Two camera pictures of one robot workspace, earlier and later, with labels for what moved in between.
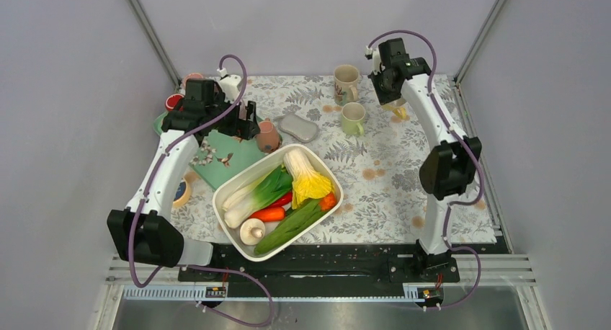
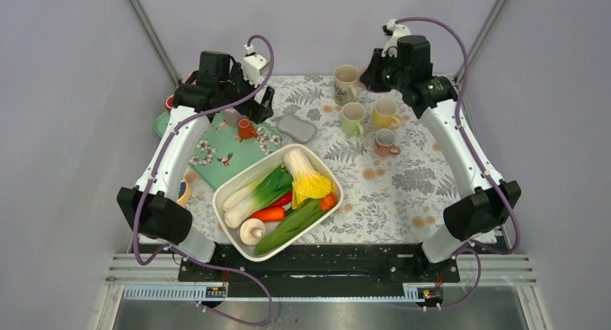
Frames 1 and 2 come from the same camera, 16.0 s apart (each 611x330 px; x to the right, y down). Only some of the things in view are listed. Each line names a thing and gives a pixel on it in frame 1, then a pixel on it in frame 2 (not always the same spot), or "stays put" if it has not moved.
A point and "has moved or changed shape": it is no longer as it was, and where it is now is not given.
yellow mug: (398, 107) has moved or changed shape
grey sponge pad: (301, 130) stays put
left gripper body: (231, 125) → (253, 109)
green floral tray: (218, 154) stays put
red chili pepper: (281, 201) stays put
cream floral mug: (346, 79) stays put
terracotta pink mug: (268, 138) → (385, 139)
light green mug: (352, 119) stays put
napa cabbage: (307, 183) stays put
